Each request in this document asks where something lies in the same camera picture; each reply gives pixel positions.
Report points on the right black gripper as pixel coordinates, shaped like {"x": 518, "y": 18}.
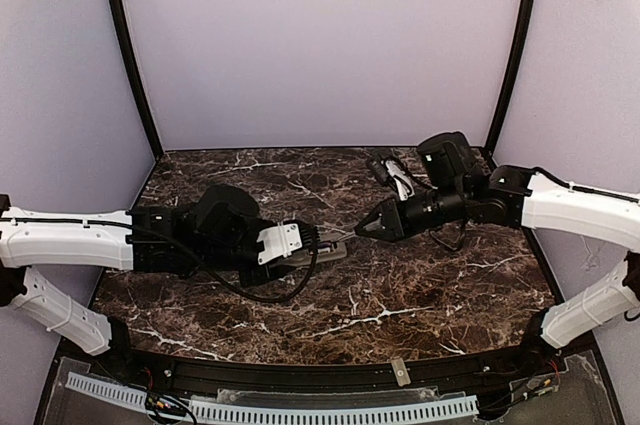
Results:
{"x": 401, "y": 216}

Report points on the clear handle screwdriver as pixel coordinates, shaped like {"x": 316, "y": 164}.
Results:
{"x": 335, "y": 234}

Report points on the white AC remote control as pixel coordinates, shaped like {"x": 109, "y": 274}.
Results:
{"x": 327, "y": 252}

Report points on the grey battery cover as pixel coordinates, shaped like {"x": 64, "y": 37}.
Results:
{"x": 400, "y": 372}

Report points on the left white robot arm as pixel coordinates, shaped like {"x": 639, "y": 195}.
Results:
{"x": 221, "y": 231}

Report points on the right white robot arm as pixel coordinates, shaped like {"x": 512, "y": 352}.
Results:
{"x": 530, "y": 198}

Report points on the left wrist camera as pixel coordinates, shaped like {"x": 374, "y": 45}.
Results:
{"x": 283, "y": 239}

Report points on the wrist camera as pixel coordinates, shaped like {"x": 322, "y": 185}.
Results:
{"x": 283, "y": 239}
{"x": 391, "y": 172}

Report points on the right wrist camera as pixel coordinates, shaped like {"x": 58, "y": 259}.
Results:
{"x": 391, "y": 172}

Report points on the white slotted cable duct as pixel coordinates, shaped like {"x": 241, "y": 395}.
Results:
{"x": 419, "y": 406}

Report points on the black front table rail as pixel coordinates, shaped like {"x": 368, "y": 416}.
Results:
{"x": 488, "y": 373}

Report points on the right black frame post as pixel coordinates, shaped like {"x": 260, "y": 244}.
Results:
{"x": 519, "y": 38}

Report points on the black frame post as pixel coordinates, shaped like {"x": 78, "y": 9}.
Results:
{"x": 129, "y": 59}
{"x": 519, "y": 38}

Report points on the left black frame post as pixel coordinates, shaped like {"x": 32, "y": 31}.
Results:
{"x": 129, "y": 59}

